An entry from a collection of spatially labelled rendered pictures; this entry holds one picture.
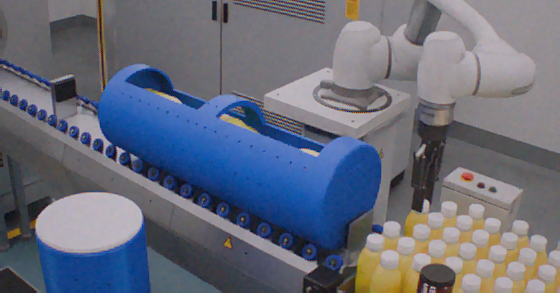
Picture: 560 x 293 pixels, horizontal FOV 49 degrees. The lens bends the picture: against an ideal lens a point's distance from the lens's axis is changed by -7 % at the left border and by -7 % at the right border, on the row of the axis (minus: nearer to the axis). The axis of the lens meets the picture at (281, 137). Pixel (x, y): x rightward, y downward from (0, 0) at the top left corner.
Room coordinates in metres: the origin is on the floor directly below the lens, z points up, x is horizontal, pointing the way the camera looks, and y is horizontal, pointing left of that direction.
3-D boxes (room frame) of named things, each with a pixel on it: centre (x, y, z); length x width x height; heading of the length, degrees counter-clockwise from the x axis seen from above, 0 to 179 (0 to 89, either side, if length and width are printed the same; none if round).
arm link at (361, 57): (2.23, -0.26, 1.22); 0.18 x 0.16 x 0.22; 95
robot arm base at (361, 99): (2.25, -0.24, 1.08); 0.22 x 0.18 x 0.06; 60
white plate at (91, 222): (1.37, 0.48, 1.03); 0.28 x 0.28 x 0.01
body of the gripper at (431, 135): (1.41, -0.36, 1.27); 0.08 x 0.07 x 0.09; 141
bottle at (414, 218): (1.41, -0.36, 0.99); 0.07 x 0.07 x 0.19
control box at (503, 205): (1.51, -0.55, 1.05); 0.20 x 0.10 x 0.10; 51
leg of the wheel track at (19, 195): (2.75, 1.33, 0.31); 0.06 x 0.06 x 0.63; 51
